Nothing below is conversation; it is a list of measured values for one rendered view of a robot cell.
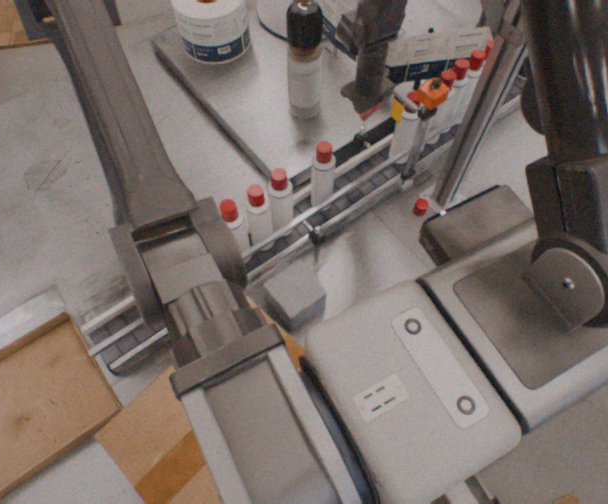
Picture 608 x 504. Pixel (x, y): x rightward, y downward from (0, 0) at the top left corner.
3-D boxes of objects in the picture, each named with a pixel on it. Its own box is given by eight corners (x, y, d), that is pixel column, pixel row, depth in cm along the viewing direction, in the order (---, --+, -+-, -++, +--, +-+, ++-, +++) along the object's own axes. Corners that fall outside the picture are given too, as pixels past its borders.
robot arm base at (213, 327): (205, 422, 43) (173, 395, 33) (173, 346, 47) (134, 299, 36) (289, 377, 45) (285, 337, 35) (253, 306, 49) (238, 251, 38)
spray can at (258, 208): (266, 228, 112) (258, 174, 94) (279, 243, 110) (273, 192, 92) (247, 240, 111) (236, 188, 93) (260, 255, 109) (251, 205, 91)
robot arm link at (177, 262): (170, 319, 39) (231, 294, 40) (128, 224, 43) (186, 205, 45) (179, 358, 46) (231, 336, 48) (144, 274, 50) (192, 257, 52)
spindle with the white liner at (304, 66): (307, 89, 133) (308, -14, 107) (327, 108, 130) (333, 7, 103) (281, 104, 131) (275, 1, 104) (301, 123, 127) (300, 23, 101)
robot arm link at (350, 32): (362, 27, 85) (402, 13, 87) (330, -9, 90) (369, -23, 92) (355, 80, 96) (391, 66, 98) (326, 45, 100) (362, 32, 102)
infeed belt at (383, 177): (580, 31, 150) (587, 19, 146) (602, 45, 147) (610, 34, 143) (95, 340, 104) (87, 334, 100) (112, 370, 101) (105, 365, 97)
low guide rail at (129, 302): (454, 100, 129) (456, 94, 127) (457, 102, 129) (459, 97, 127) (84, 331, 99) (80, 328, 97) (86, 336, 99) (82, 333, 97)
